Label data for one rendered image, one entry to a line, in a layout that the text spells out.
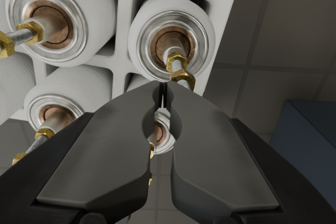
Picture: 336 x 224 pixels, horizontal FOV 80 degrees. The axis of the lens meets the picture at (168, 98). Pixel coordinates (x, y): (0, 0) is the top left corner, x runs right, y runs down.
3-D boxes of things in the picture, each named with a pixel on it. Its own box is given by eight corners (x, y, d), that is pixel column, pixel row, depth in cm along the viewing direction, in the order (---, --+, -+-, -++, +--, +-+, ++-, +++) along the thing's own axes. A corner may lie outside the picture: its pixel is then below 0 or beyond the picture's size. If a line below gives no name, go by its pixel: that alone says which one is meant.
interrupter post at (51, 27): (63, 40, 21) (46, 49, 19) (39, 32, 21) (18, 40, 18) (64, 17, 20) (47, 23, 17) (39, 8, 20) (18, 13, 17)
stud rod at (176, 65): (167, 57, 19) (174, 96, 13) (173, 48, 19) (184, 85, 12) (175, 62, 20) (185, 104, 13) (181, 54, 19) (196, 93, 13)
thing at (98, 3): (122, 40, 39) (91, 80, 23) (72, 24, 38) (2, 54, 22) (134, -14, 34) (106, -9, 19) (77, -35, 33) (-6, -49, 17)
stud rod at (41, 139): (56, 130, 25) (17, 181, 19) (48, 126, 25) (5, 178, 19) (58, 124, 25) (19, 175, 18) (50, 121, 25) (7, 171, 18)
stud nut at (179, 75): (163, 81, 15) (163, 87, 14) (178, 64, 14) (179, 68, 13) (183, 95, 15) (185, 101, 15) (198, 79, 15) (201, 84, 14)
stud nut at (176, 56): (161, 62, 18) (161, 66, 17) (173, 47, 17) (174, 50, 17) (178, 75, 19) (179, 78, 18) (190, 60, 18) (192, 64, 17)
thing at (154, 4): (130, 31, 38) (113, 68, 22) (153, -22, 34) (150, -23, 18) (175, 53, 40) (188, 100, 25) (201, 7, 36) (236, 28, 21)
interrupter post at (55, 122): (66, 127, 27) (54, 144, 24) (48, 120, 27) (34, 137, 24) (71, 114, 26) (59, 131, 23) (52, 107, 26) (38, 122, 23)
